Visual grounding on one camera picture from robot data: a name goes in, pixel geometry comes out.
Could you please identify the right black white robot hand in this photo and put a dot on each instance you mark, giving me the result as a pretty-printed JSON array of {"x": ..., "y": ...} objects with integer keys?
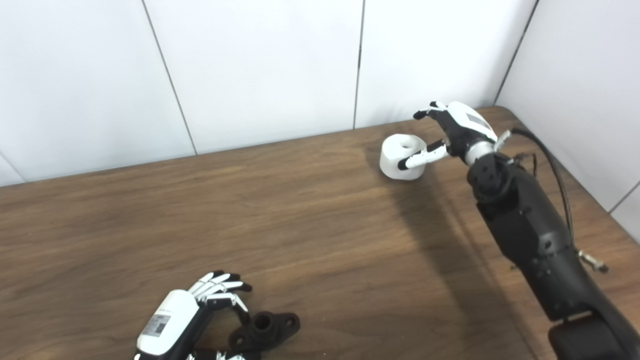
[{"x": 462, "y": 127}]

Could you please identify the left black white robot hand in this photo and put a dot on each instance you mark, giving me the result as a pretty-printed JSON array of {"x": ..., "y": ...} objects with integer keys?
[{"x": 167, "y": 320}]

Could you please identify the round white plastic piece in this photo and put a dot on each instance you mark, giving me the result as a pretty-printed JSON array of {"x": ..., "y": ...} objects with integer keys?
[{"x": 392, "y": 155}]

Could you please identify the black plastic holder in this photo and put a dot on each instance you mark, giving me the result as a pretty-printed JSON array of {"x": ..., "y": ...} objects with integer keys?
[{"x": 262, "y": 332}]

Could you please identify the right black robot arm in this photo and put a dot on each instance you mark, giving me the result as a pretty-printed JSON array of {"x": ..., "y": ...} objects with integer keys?
[{"x": 535, "y": 230}]

